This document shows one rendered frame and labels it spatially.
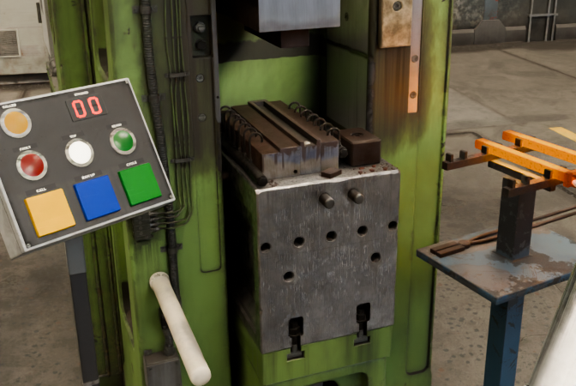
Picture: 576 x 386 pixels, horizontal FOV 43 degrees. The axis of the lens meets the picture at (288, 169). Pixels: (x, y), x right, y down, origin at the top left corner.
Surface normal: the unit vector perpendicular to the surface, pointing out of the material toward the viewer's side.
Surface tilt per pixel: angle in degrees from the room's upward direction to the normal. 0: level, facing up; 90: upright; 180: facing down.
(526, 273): 0
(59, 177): 60
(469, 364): 0
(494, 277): 0
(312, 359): 90
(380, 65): 90
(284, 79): 90
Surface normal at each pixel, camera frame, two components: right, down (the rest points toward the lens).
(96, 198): 0.61, -0.27
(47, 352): -0.01, -0.94
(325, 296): 0.35, 0.32
